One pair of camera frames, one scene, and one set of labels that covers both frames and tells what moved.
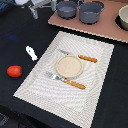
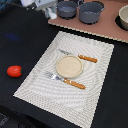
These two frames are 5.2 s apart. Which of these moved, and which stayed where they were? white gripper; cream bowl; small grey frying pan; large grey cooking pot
Moved: white gripper
Stayed: cream bowl; large grey cooking pot; small grey frying pan
